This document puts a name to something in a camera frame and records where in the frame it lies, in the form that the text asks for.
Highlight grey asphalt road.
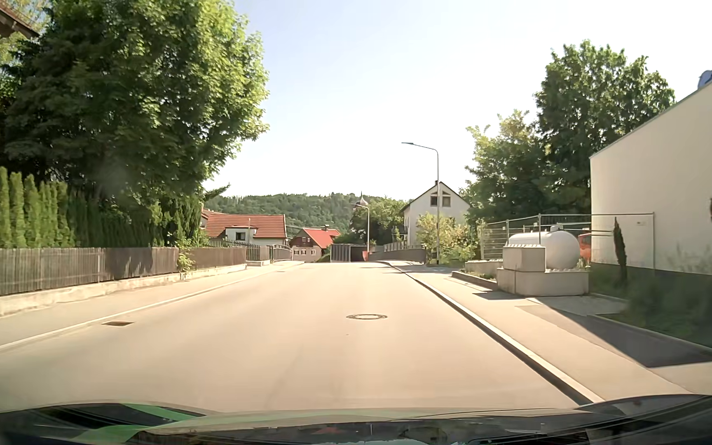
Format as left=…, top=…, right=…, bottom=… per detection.
left=0, top=261, right=581, bottom=414

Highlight white gabled house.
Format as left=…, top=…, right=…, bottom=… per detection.
left=400, top=181, right=472, bottom=248

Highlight car's own bonnet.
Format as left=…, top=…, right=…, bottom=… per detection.
left=0, top=394, right=712, bottom=445

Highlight planted gravel bed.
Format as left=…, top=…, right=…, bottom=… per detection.
left=590, top=262, right=712, bottom=365

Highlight dark gate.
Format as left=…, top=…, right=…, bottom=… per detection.
left=330, top=244, right=368, bottom=263

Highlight white gas tank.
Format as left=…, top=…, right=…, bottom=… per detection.
left=496, top=225, right=590, bottom=297

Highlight tall conifer hedge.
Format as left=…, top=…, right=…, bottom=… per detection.
left=0, top=161, right=202, bottom=249

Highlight large green tree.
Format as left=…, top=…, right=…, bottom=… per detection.
left=461, top=40, right=676, bottom=225
left=0, top=0, right=270, bottom=214

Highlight grey pavement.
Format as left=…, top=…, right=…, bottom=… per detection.
left=387, top=261, right=712, bottom=401
left=0, top=262, right=305, bottom=357

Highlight bridge railing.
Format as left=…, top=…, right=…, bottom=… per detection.
left=368, top=241, right=428, bottom=264

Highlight wire mesh fence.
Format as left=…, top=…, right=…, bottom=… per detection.
left=478, top=213, right=656, bottom=270

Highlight wooded hill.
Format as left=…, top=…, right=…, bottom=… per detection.
left=205, top=192, right=394, bottom=234

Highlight yellow-green bush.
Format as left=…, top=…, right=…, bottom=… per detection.
left=415, top=213, right=479, bottom=265

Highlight short lamp post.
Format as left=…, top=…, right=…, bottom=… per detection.
left=355, top=193, right=372, bottom=253

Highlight white building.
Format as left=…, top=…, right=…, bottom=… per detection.
left=590, top=58, right=712, bottom=280

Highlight house with red roof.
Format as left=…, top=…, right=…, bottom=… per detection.
left=200, top=209, right=289, bottom=248

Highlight brown wooden fence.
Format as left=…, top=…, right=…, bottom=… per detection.
left=0, top=246, right=270, bottom=302

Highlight tall lamp post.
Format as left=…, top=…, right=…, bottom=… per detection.
left=401, top=141, right=441, bottom=264

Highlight small red-roofed house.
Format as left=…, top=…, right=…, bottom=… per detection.
left=288, top=226, right=342, bottom=263

